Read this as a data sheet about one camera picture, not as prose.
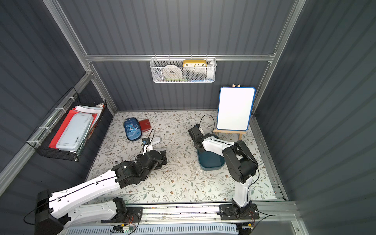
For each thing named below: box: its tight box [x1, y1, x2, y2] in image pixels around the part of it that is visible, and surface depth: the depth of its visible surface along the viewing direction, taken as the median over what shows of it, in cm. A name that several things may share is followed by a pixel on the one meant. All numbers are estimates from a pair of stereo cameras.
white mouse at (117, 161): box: [112, 157, 123, 166], surface depth 93 cm
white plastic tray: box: [55, 113, 94, 152], surface depth 68 cm
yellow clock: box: [183, 59, 208, 68], surface depth 90 cm
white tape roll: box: [162, 64, 183, 80], surface depth 86 cm
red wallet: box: [139, 118, 152, 133], surface depth 112 cm
